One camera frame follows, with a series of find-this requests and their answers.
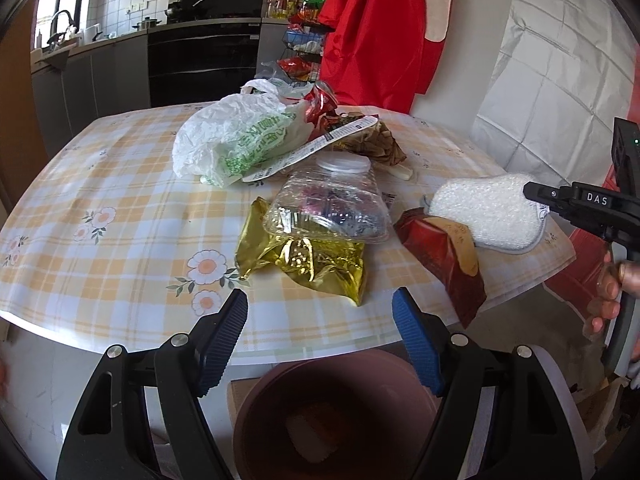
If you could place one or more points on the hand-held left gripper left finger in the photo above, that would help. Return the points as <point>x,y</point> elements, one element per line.
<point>227,340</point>

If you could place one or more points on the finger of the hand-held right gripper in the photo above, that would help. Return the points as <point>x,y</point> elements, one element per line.
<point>545,196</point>

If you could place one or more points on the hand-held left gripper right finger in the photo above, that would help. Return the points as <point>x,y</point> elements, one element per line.
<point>417,340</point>

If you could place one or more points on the white bubble sponge pad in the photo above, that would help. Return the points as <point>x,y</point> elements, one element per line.
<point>485,210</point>

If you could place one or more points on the clear plastic jar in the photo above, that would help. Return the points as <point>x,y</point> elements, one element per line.
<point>325,200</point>

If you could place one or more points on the person's right hand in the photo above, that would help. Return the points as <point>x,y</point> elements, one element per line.
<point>607,290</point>

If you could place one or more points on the cardboard box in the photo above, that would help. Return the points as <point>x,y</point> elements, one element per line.
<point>237,400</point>

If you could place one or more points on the dark red snack packet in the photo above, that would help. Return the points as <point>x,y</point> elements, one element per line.
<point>440,260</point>

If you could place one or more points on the gold foil bag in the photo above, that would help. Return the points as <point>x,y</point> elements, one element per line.
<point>300,265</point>

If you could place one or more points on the white quilted cover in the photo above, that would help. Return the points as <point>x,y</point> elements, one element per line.
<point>550,85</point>

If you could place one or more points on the brown patterned wrapper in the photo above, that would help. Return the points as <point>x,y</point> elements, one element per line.
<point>380,145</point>

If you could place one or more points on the yellow checked floral tablecloth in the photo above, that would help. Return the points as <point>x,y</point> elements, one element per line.
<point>125,200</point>

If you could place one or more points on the white plastic bag green print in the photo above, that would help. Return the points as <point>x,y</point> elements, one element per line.
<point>235,130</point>

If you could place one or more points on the long white label strip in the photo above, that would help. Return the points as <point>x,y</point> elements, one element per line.
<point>340,135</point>

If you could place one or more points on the red jacket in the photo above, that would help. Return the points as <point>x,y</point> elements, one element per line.
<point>370,35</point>

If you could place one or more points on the crumpled red wrapper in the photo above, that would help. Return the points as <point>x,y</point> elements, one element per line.
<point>320,105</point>

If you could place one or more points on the black oven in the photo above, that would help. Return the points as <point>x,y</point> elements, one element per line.
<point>200,60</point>

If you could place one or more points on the grey kitchen cabinet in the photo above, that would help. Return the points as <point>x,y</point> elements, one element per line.
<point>100,85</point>

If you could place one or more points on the steel pot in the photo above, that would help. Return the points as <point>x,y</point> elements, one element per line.
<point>147,24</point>

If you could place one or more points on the cooking oil bottles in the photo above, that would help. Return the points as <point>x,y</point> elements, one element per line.
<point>282,2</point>

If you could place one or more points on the black wok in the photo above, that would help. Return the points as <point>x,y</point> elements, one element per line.
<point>182,10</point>

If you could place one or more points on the kitchen faucet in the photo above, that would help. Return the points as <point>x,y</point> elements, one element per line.
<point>60,27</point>

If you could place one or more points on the wooden door frame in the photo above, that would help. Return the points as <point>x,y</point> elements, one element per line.
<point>20,110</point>

